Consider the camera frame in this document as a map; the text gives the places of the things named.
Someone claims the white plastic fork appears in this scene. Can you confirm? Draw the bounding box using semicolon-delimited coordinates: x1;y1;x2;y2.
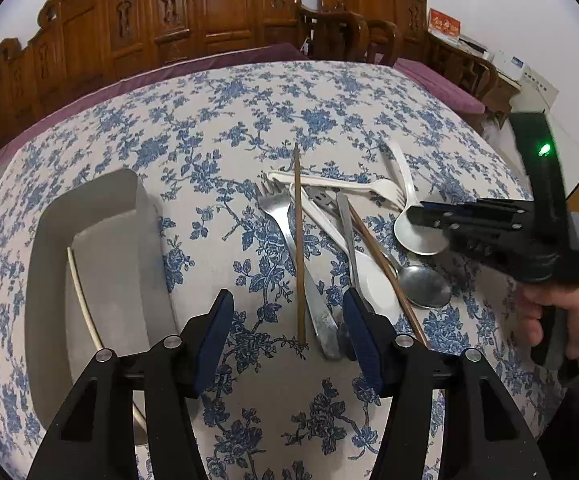
266;170;407;210

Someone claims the wooden armchair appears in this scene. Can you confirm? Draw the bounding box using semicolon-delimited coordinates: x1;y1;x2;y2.
297;4;403;67

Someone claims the short purple seat cushion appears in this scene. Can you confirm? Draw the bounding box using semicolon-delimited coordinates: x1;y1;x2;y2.
394;57;488;117

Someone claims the blue floral tablecloth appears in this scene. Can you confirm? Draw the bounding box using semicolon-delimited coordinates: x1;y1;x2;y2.
0;60;566;480

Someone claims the white appliance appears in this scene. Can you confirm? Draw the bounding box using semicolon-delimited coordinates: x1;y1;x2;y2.
494;50;561;113

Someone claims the large white spoon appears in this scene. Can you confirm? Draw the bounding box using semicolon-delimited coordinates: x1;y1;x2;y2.
289;183;403;327

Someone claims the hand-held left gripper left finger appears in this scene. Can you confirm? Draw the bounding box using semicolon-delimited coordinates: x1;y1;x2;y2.
26;288;235;480

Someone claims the white flat box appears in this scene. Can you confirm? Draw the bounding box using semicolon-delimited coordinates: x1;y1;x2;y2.
457;35;493;59

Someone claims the white chopstick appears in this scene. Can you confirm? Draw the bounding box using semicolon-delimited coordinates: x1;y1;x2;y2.
67;247;148;429

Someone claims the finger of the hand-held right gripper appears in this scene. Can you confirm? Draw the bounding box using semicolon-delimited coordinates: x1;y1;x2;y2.
419;198;536;217
405;207;526;235

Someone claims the large metal fork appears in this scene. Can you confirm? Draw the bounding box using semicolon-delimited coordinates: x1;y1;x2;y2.
255;180;343;361

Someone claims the brown wooden chopstick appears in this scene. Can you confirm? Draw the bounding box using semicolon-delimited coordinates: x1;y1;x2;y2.
346;202;431;349
293;142;307;349

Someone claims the small white plastic spoon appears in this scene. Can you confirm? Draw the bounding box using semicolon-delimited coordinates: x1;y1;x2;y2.
379;140;451;256

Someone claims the red box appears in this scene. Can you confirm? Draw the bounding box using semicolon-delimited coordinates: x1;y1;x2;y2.
428;8;463;44

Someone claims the grey rectangular tray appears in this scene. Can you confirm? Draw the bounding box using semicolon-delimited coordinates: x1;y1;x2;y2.
23;169;182;448

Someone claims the long carved wooden sofa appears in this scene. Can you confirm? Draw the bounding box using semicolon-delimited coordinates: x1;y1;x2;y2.
0;0;303;161

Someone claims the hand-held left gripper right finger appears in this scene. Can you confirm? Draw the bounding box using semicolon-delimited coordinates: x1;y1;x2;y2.
342;287;553;480

